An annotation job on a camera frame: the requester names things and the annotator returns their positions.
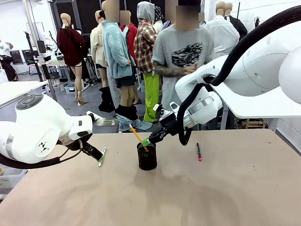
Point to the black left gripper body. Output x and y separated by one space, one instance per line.
77 140

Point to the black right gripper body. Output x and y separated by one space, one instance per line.
170 126

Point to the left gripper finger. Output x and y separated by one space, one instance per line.
92 155
95 151

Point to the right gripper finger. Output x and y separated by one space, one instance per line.
157 133
150 140

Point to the orange pencil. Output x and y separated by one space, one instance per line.
135 134

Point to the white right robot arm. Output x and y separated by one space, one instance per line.
258 70

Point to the person's tattooed right forearm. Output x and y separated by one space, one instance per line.
171 70

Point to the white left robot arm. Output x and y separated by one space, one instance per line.
35 122

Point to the black mesh pen holder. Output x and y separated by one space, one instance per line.
147 160

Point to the black pen with pink cap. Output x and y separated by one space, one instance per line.
199 151

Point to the person's right hand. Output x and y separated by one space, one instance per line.
193 67

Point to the grey storage bin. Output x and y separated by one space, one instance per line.
70 88

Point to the person in grey T-shirt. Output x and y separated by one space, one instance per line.
183 54

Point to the mannequin in plaid hooded shirt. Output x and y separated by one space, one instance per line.
145 51

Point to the white side table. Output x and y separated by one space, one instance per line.
18 88

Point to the white rounded table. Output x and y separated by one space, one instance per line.
254 106

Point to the mannequin in light blue fleece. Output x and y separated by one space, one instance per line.
116 56

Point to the mannequin in maroon sweater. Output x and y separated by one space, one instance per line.
70 47

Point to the mannequin in cream jacket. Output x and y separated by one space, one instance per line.
97 47

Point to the mannequin in red jacket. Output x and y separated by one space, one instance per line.
130 35

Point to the mannequin in white shirt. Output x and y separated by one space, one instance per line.
223 35

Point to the black tripod stand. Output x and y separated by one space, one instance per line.
29 44

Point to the seated person in white shirt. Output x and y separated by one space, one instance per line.
5 50

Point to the mannequin in black jacket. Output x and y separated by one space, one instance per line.
240 26

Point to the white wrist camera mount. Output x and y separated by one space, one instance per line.
167 110

